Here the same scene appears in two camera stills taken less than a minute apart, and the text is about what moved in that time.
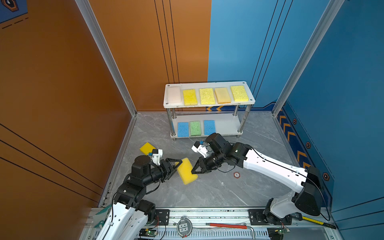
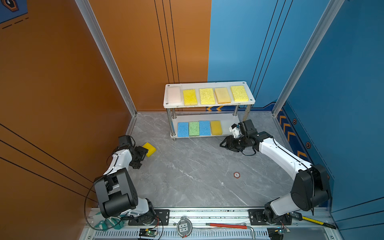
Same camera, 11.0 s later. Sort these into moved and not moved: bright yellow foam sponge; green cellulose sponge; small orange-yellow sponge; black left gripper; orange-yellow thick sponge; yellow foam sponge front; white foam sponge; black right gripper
Moved: black left gripper; small orange-yellow sponge; black right gripper
Not moved: green cellulose sponge; yellow foam sponge front; orange-yellow thick sponge; white foam sponge; bright yellow foam sponge
